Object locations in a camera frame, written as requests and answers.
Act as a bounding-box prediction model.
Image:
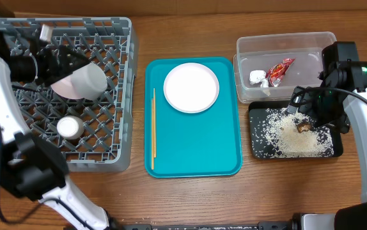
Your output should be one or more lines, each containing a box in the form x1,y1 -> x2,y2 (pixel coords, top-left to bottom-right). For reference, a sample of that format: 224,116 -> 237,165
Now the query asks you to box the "brown food scrap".
297,122 -> 312,133

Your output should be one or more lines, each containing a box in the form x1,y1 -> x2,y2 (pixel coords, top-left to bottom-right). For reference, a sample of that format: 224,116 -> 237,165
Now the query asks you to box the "grey bowl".
70,63 -> 107,100

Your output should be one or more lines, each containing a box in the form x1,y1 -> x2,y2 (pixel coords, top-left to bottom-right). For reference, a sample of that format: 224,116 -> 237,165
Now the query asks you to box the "white rice heap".
253,107 -> 334,158

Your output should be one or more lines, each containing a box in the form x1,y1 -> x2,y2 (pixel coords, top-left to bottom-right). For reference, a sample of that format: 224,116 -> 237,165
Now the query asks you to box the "red snack wrapper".
266,58 -> 295,87

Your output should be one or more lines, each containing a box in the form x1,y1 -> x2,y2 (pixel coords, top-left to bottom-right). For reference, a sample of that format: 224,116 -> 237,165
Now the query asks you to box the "white cup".
56,116 -> 84,140

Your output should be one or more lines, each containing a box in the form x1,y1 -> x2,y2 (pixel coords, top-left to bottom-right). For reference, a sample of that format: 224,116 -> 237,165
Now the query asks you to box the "white tissue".
249,70 -> 266,84

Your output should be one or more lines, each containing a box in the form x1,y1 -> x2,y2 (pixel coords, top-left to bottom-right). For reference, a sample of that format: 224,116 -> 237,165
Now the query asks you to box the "wooden chopstick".
151,98 -> 155,170
152,88 -> 157,159

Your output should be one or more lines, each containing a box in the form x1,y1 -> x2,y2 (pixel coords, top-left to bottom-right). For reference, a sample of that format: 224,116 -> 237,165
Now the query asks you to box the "large white plate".
163,63 -> 220,114

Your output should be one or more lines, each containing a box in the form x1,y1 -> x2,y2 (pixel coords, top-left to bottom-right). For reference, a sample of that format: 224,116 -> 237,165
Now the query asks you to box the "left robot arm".
0,26 -> 116,229

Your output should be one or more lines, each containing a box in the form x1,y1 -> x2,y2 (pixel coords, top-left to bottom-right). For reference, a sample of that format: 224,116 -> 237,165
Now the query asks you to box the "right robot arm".
288,42 -> 367,229

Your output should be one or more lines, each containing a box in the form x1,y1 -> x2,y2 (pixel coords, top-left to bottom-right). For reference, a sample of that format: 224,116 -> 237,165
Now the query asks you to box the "grey dishwasher rack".
0,17 -> 138,172

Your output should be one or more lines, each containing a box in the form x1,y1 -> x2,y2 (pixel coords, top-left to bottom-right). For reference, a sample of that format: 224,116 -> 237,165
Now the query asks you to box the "black tray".
247,99 -> 344,160

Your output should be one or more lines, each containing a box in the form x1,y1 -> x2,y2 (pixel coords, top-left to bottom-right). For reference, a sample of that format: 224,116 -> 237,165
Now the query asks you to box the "clear plastic bin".
233,31 -> 336,104

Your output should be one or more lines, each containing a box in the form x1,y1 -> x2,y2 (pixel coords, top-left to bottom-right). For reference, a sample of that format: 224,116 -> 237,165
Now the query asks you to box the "teal plastic tray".
144,57 -> 242,178

